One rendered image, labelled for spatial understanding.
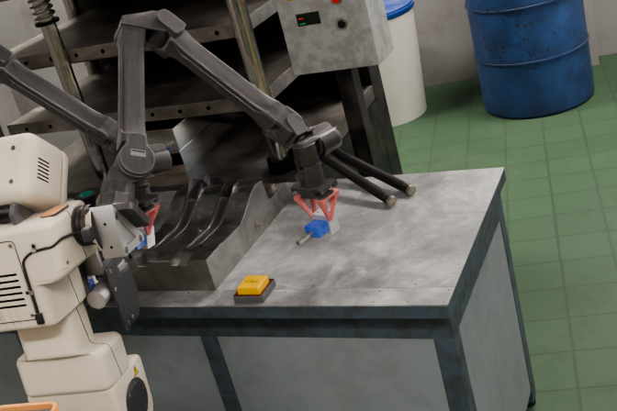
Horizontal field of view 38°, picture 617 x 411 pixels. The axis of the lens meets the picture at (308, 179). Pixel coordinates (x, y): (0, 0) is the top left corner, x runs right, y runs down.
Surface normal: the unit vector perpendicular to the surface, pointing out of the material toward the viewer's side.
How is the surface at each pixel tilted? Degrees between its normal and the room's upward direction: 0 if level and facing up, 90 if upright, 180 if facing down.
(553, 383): 0
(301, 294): 0
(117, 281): 90
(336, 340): 90
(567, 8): 90
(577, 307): 0
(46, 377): 82
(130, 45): 55
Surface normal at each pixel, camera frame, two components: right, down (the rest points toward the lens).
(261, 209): 0.90, -0.07
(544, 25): 0.11, 0.36
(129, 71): 0.35, -0.45
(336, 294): -0.24, -0.90
